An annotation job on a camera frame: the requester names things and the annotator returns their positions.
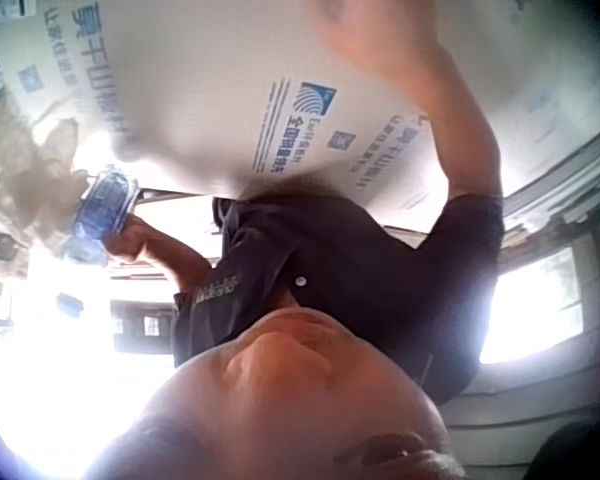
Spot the person's right hand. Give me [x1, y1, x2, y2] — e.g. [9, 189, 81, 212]
[313, 0, 444, 89]

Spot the person's left hand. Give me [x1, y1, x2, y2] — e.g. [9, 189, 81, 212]
[102, 213, 154, 267]

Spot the white board with blue print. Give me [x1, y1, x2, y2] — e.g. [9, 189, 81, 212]
[0, 0, 600, 211]

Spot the small blue object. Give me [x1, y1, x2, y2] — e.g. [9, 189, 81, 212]
[55, 293, 81, 316]

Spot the bright window with frame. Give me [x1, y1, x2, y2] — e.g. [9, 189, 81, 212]
[479, 243, 594, 367]

